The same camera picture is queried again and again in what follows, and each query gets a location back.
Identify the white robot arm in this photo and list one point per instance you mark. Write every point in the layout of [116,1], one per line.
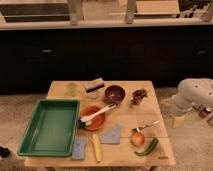
[192,93]

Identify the yellow banana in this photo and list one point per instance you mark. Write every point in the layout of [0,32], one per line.
[94,138]

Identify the wooden table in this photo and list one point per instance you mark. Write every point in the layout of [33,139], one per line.
[128,116]

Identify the blue sponge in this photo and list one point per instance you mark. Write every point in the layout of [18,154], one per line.
[78,152]

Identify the white spatula black handle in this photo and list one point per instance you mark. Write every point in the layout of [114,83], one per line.
[85,119]

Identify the green plastic tray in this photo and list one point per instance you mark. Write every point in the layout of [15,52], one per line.
[51,129]

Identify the black object on floor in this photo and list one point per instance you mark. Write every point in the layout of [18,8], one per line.
[4,152]

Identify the green chili pepper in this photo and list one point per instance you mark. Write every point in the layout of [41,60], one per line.
[149,149]

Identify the red yellow apple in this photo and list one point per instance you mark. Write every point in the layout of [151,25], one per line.
[137,139]

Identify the grey folded cloth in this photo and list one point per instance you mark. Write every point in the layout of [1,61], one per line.
[111,136]

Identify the clear glass under brush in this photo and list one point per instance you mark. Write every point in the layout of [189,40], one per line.
[93,94]

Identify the dark cabinet handle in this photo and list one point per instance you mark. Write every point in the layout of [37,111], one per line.
[47,51]

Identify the dark purple bowl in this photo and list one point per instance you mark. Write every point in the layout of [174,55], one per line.
[114,94]

